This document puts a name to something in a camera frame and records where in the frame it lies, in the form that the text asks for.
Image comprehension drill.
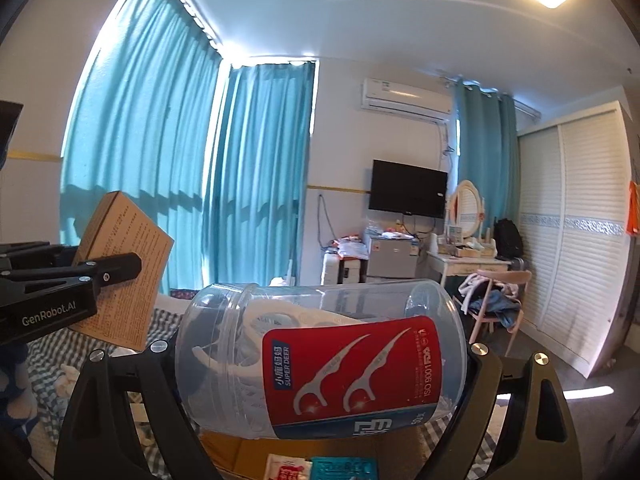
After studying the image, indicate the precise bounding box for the white slatted wardrobe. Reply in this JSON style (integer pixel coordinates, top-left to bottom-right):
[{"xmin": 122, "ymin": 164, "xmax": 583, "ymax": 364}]
[{"xmin": 516, "ymin": 101, "xmax": 637, "ymax": 379}]

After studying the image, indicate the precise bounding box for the wall cable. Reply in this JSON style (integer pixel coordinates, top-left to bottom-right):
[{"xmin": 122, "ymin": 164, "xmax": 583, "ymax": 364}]
[{"xmin": 317, "ymin": 193, "xmax": 338, "ymax": 252}]

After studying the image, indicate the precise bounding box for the wide teal curtain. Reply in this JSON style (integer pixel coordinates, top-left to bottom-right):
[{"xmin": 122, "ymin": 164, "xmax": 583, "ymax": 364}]
[{"xmin": 60, "ymin": 0, "xmax": 224, "ymax": 303}]

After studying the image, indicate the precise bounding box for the black wall television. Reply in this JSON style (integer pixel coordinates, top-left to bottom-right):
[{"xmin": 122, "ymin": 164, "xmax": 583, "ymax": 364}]
[{"xmin": 369, "ymin": 159, "xmax": 449, "ymax": 220}]

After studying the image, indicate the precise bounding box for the black backpack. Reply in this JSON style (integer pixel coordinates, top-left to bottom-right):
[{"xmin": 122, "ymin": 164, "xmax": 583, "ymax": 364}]
[{"xmin": 492, "ymin": 218, "xmax": 524, "ymax": 260}]

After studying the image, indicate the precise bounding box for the white suitcase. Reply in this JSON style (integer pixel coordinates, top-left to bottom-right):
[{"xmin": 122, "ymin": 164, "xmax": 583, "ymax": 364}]
[{"xmin": 321, "ymin": 252, "xmax": 364, "ymax": 287}]

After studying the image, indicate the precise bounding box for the pile of clothes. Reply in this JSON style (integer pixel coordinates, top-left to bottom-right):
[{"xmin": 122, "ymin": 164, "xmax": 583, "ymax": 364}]
[{"xmin": 456, "ymin": 275, "xmax": 522, "ymax": 332}]

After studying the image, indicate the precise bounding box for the narrow teal curtain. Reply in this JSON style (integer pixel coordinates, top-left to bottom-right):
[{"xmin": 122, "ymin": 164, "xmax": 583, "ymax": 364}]
[{"xmin": 451, "ymin": 80, "xmax": 519, "ymax": 228}]

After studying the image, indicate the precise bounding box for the small silver fridge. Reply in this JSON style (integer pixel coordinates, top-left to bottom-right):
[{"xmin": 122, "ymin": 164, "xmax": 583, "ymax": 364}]
[{"xmin": 366, "ymin": 236, "xmax": 419, "ymax": 281}]

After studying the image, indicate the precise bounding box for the brown paper box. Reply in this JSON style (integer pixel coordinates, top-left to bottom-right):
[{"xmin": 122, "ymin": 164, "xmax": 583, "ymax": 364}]
[{"xmin": 67, "ymin": 191, "xmax": 176, "ymax": 351}]

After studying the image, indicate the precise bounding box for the pile of papers and bags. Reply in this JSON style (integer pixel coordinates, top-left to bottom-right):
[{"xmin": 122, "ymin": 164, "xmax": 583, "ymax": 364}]
[{"xmin": 334, "ymin": 224, "xmax": 417, "ymax": 262}]

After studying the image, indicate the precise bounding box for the red and white packet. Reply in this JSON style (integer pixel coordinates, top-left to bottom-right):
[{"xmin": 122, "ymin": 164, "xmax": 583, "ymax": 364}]
[{"xmin": 262, "ymin": 452, "xmax": 313, "ymax": 480}]

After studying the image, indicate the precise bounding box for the wooden chair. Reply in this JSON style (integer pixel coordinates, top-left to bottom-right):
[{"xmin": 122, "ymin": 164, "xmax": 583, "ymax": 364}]
[{"xmin": 466, "ymin": 269, "xmax": 533, "ymax": 347}]

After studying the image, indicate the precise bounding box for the person's left forearm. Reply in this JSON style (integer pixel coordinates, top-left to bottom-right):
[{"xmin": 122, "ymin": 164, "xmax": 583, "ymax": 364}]
[{"xmin": 0, "ymin": 340, "xmax": 38, "ymax": 441}]

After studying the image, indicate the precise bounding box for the teal corner curtain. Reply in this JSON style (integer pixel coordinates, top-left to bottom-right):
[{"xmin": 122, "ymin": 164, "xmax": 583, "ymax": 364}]
[{"xmin": 201, "ymin": 57, "xmax": 317, "ymax": 292}]

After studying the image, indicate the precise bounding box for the clear floss pick jar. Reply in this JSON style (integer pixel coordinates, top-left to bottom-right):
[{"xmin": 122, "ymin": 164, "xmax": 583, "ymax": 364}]
[{"xmin": 175, "ymin": 279, "xmax": 471, "ymax": 442}]

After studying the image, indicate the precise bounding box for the white air conditioner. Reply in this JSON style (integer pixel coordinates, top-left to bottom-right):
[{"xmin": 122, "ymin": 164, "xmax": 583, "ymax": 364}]
[{"xmin": 360, "ymin": 77, "xmax": 451, "ymax": 124}]

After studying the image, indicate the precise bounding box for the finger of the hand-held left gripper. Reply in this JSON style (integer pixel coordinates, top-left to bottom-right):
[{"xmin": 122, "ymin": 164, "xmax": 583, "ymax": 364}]
[
  {"xmin": 0, "ymin": 252, "xmax": 144, "ymax": 307},
  {"xmin": 0, "ymin": 242, "xmax": 77, "ymax": 273}
]

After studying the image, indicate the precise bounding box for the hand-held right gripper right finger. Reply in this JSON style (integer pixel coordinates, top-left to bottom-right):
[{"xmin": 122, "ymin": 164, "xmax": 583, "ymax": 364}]
[{"xmin": 420, "ymin": 342, "xmax": 583, "ymax": 480}]

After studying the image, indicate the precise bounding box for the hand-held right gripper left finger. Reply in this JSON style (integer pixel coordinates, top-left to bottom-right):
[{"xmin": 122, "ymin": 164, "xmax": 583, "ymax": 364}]
[{"xmin": 54, "ymin": 340, "xmax": 221, "ymax": 480}]

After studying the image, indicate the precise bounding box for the orange hanging cloth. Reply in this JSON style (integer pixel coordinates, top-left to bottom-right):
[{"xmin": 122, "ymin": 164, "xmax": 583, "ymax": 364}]
[{"xmin": 626, "ymin": 180, "xmax": 640, "ymax": 237}]

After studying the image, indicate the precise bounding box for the cardboard box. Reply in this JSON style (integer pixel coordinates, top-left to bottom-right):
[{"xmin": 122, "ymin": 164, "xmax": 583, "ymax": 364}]
[{"xmin": 200, "ymin": 430, "xmax": 481, "ymax": 480}]

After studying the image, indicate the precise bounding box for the teal packet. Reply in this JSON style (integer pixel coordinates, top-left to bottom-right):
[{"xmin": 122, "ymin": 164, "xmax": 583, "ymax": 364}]
[{"xmin": 309, "ymin": 456, "xmax": 379, "ymax": 480}]

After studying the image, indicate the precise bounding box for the white dressing table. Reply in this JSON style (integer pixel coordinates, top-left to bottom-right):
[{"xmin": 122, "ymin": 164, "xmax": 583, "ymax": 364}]
[{"xmin": 426, "ymin": 249, "xmax": 512, "ymax": 297}]

